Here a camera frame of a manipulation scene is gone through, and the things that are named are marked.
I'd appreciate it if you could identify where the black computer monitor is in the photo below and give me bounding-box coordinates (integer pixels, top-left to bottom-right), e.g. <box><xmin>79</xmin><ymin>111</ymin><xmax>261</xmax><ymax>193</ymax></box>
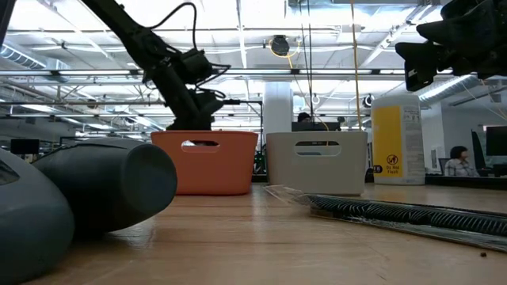
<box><xmin>485</xmin><ymin>125</ymin><xmax>507</xmax><ymax>158</ymax></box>

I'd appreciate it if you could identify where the black background cell frame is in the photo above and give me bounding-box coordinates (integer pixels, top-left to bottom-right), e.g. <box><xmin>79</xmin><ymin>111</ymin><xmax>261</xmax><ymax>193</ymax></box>
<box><xmin>221</xmin><ymin>98</ymin><xmax>265</xmax><ymax>175</ymax></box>

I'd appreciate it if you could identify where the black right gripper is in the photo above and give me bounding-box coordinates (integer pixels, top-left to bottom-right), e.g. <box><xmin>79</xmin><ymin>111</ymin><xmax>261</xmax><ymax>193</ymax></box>
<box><xmin>416</xmin><ymin>0</ymin><xmax>507</xmax><ymax>80</ymax></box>

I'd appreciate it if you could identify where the black aluminium table frame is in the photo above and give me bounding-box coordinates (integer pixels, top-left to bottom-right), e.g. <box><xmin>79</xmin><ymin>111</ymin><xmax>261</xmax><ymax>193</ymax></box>
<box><xmin>425</xmin><ymin>174</ymin><xmax>507</xmax><ymax>191</ymax></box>

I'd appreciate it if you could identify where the black ceiling cable reel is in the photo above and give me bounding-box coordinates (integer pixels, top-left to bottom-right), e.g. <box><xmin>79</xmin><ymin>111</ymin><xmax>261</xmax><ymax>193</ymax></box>
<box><xmin>270</xmin><ymin>34</ymin><xmax>292</xmax><ymax>58</ymax></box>

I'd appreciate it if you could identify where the yellow hanging cable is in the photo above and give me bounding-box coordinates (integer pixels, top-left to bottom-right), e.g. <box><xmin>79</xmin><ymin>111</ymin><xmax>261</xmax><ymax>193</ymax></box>
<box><xmin>349</xmin><ymin>0</ymin><xmax>364</xmax><ymax>131</ymax></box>

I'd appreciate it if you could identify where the seated person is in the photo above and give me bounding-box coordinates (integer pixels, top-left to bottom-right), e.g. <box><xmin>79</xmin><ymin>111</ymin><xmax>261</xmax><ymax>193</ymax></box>
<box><xmin>444</xmin><ymin>145</ymin><xmax>481</xmax><ymax>178</ymax></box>

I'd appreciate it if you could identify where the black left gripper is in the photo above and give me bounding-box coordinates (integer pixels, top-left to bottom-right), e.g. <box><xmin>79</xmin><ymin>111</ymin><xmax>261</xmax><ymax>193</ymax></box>
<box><xmin>152</xmin><ymin>69</ymin><xmax>225</xmax><ymax>132</ymax></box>

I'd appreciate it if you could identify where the small black monitor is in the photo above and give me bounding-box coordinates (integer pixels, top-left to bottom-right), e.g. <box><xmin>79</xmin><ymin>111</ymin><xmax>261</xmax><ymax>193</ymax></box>
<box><xmin>10</xmin><ymin>138</ymin><xmax>41</xmax><ymax>156</ymax></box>

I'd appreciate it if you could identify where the black hanging cable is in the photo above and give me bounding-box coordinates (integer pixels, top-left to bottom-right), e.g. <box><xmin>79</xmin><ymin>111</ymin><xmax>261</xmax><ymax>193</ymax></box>
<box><xmin>307</xmin><ymin>0</ymin><xmax>314</xmax><ymax>120</ymax></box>

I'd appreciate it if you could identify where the orange plastic bin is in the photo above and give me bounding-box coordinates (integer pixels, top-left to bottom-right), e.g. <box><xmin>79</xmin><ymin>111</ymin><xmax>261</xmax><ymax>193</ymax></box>
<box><xmin>150</xmin><ymin>130</ymin><xmax>259</xmax><ymax>196</ymax></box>

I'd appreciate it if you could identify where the white canister with yellow label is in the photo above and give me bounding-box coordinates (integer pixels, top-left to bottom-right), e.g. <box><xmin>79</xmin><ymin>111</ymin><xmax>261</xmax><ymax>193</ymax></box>
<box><xmin>371</xmin><ymin>93</ymin><xmax>426</xmax><ymax>186</ymax></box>

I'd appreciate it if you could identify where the white plastic bin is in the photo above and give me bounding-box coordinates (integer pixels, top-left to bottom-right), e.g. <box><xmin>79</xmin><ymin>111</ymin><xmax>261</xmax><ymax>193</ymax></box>
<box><xmin>265</xmin><ymin>131</ymin><xmax>368</xmax><ymax>197</ymax></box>

